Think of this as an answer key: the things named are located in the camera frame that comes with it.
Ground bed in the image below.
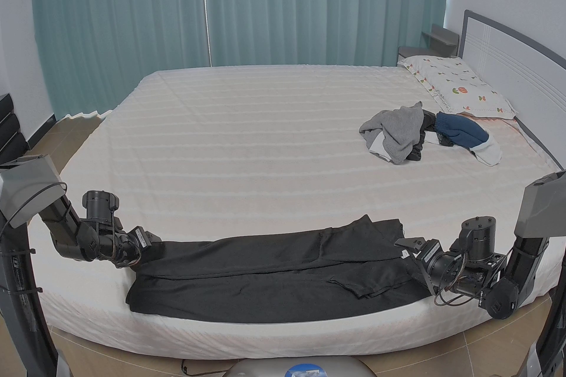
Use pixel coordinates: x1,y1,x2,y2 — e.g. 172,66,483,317
22,9,566,360

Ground grey bedside table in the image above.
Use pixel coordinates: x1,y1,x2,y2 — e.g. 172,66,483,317
398,24,460,59

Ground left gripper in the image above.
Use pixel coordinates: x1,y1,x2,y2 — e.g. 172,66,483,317
116,226,163,269

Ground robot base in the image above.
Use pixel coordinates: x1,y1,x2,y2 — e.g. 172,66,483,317
223,357,376,377

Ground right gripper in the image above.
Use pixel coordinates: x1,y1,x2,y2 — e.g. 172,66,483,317
395,237,465,296

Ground white printed pillow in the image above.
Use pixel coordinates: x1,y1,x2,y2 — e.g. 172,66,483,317
397,55,519,120

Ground black T-shirt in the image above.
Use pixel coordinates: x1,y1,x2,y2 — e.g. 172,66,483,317
126,214,436,324

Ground pile of clothes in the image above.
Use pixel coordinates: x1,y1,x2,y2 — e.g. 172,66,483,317
358,100,502,167

